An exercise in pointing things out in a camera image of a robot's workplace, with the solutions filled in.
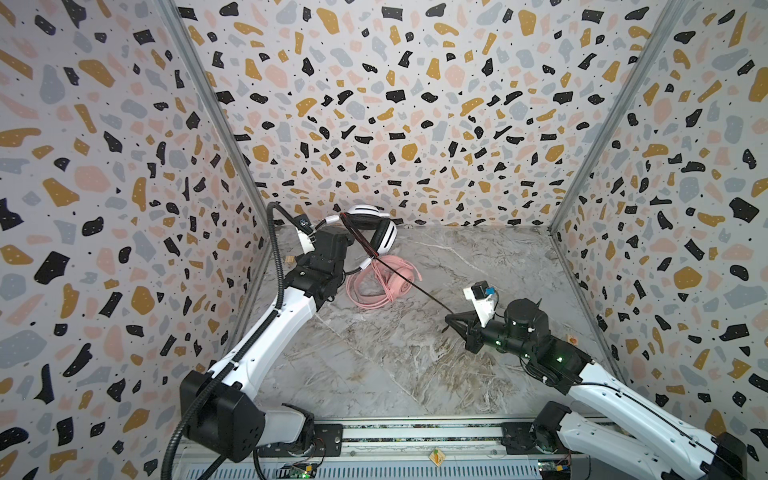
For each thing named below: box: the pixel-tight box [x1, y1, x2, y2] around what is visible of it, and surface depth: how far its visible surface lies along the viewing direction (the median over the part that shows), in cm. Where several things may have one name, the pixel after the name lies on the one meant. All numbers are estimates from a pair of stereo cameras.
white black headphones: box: [343, 204, 398, 256], surface depth 78 cm
